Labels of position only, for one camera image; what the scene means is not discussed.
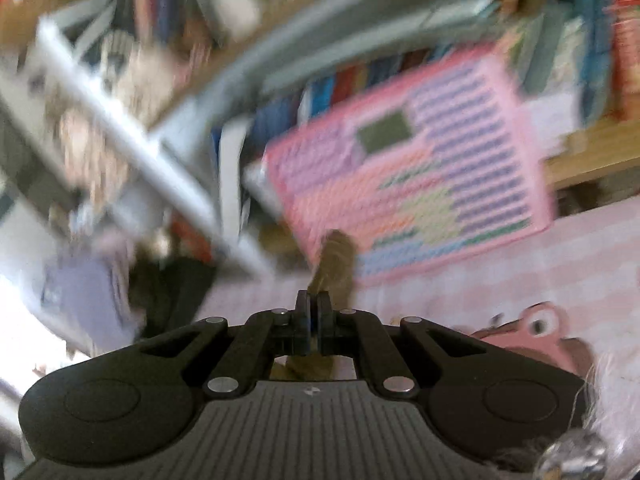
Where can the wooden shelf board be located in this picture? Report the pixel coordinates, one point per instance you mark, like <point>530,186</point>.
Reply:
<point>595,152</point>

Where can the white shelf unit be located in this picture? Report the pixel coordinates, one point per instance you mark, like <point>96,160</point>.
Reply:
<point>165,180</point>

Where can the pink toy learning tablet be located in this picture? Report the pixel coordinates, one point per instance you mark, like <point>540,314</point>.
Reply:
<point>425,175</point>

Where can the row of books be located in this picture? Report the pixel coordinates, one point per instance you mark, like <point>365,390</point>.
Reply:
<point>590,35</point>

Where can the white fluffy sleeve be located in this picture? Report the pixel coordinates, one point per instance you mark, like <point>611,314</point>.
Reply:
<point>617,400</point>

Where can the black stand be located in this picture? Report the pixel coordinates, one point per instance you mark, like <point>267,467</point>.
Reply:
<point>175,290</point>

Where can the purple cloth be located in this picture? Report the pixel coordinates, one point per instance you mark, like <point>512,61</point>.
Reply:
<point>85,300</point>

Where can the floral fabric pouch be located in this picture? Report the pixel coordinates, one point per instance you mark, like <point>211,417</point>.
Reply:
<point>90,160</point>

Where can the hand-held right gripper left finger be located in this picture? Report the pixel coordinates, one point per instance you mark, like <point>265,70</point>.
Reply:
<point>303,317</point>

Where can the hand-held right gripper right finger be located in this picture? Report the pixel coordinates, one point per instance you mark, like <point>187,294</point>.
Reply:
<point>325,317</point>

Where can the pink checked cartoon bedsheet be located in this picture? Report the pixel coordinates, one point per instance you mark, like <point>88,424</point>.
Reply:
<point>575,265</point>

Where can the clear round bead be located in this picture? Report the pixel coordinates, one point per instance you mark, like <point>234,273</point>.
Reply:
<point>572,457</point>

